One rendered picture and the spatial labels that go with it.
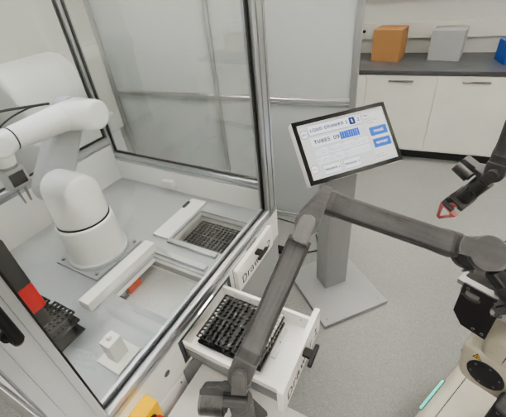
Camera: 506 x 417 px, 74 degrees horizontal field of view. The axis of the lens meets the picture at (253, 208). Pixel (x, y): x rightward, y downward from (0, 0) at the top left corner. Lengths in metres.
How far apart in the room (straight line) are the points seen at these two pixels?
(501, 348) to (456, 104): 2.80
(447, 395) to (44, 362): 1.53
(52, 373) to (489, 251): 0.91
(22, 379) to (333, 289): 1.89
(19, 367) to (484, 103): 3.68
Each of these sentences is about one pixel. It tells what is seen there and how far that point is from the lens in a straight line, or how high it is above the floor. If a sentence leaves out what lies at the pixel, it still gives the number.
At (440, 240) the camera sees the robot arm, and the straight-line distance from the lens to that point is 0.86.
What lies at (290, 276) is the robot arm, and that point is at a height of 1.22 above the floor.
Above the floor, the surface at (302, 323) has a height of 0.86.
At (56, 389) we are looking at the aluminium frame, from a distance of 0.83.
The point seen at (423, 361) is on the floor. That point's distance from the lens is 2.20.
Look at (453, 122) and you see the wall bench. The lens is 3.81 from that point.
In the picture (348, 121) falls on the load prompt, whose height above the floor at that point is 1.16.
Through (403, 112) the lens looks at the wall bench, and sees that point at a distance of 3.75.
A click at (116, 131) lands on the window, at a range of 0.73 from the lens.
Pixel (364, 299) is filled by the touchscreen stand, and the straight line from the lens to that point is 2.32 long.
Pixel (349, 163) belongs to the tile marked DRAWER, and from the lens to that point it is 1.69.
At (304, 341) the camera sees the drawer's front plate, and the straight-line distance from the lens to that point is 1.05.
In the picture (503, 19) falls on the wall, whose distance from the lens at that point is 4.29.
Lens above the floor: 1.81
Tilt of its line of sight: 36 degrees down
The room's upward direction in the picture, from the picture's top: 6 degrees counter-clockwise
